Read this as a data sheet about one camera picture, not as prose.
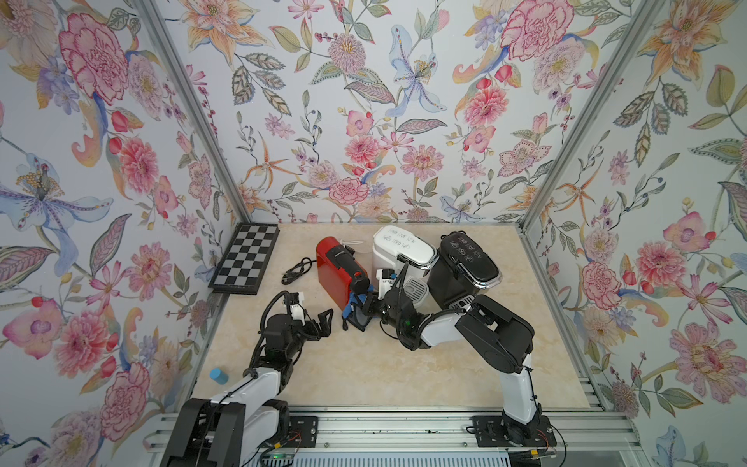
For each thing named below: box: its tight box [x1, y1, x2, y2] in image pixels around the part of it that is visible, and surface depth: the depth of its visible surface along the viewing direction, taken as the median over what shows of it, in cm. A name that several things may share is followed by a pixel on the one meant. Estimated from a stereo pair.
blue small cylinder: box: [209, 367, 229, 386], surface depth 80 cm
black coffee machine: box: [426, 229, 503, 310], surface depth 83 cm
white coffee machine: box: [372, 225, 437, 303], surface depth 87 cm
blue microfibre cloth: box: [341, 284, 375, 320], surface depth 90 cm
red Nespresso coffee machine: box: [316, 236, 370, 312], surface depth 88 cm
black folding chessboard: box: [208, 221, 281, 296], surface depth 109 cm
